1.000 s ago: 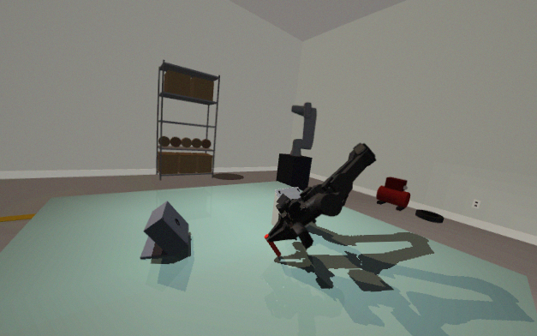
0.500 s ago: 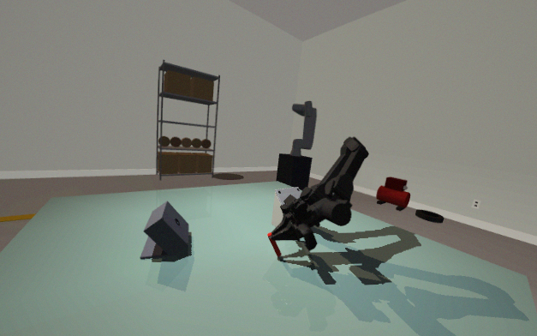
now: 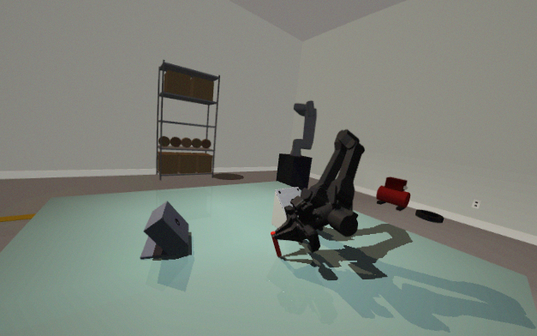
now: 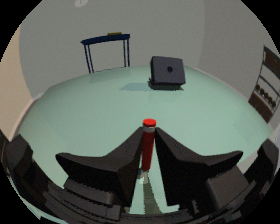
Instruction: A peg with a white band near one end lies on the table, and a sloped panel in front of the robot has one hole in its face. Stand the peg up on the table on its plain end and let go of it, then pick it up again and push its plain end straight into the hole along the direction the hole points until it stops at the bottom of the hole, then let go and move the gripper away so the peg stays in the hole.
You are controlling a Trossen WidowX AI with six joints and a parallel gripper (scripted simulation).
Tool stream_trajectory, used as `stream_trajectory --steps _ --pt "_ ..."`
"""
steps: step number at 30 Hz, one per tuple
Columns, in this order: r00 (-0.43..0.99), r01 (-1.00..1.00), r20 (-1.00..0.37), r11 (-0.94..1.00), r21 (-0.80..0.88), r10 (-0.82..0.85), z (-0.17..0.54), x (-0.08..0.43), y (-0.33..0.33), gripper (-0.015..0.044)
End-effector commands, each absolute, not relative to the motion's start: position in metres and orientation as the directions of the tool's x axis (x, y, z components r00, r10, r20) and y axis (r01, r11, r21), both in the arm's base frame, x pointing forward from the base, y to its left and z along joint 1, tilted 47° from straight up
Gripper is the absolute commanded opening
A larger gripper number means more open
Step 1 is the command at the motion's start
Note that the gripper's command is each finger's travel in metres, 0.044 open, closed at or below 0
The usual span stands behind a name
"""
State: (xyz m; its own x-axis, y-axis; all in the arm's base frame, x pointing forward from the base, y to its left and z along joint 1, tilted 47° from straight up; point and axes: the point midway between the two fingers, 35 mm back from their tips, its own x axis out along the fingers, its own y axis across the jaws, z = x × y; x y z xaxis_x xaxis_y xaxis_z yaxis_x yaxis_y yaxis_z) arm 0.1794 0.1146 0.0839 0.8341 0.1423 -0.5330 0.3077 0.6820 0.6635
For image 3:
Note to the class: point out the red peg with white band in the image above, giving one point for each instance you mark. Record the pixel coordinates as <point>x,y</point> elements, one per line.
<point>275,241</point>

